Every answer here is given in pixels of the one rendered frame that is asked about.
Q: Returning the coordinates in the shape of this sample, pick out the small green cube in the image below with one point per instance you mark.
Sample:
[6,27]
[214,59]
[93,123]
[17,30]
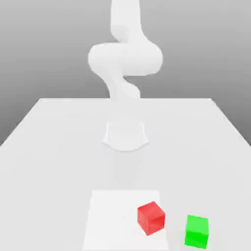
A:
[196,231]

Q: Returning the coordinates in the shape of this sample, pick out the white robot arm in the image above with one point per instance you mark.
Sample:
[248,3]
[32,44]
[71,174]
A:
[125,58]

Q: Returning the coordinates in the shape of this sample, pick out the small red cube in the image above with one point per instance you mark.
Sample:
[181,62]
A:
[151,217]

